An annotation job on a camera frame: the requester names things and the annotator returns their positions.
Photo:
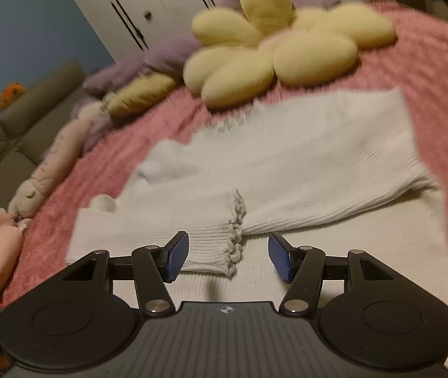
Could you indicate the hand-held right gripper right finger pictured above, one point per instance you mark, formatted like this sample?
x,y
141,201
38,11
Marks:
x,y
280,258

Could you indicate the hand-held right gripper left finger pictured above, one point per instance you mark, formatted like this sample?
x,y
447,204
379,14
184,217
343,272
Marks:
x,y
177,255

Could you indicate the white ribbed knit top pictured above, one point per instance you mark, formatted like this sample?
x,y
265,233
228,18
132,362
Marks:
x,y
306,145

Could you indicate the long cream plush toy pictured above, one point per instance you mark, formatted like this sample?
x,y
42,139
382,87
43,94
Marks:
x,y
46,173

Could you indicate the small yellow leaf pillow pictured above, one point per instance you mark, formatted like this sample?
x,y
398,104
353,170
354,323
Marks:
x,y
141,92

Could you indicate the grey sofa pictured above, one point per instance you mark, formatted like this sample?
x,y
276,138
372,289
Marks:
x,y
31,126

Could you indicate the purple duvet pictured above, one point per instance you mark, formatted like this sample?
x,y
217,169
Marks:
x,y
161,55

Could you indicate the yellow flower pillow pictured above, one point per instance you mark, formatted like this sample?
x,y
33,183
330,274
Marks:
x,y
306,55

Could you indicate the orange toy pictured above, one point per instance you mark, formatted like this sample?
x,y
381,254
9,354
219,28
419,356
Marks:
x,y
11,94

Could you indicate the pink ribbed blanket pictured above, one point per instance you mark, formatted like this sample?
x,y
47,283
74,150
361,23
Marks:
x,y
436,86

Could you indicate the white wardrobe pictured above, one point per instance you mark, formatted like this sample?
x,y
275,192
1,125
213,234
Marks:
x,y
169,0

